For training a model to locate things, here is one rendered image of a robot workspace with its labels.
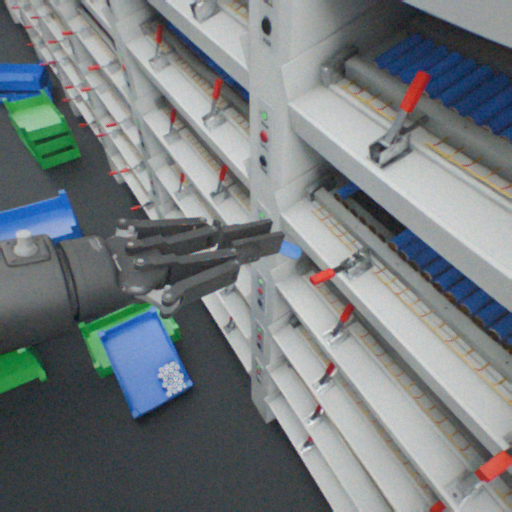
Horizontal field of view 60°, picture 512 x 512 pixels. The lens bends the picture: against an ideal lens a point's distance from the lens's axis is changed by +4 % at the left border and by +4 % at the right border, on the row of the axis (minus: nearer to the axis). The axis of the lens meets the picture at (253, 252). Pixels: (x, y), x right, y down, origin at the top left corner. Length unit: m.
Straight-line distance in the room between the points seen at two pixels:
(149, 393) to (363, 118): 1.23
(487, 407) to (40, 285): 0.47
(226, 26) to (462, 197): 0.47
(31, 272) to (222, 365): 1.27
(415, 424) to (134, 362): 1.06
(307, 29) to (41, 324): 0.42
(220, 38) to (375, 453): 0.77
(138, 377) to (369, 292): 1.10
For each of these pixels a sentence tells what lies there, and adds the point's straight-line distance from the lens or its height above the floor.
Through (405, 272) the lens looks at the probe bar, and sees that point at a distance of 0.61.
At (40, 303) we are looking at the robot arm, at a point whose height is 1.14.
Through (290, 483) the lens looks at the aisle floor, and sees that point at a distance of 1.48.
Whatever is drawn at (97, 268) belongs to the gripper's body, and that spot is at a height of 1.14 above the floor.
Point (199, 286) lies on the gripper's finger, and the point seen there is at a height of 1.09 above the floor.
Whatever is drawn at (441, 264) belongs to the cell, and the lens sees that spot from 0.62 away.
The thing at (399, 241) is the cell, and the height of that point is 0.98.
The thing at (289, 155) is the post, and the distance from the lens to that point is 0.65.
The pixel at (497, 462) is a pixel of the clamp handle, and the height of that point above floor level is 0.97.
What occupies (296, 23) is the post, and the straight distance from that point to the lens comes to 0.56.
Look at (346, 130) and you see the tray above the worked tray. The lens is 0.54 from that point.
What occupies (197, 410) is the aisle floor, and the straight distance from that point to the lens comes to 1.55.
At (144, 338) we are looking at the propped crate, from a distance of 1.61.
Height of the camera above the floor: 1.43
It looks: 49 degrees down
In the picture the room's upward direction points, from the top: straight up
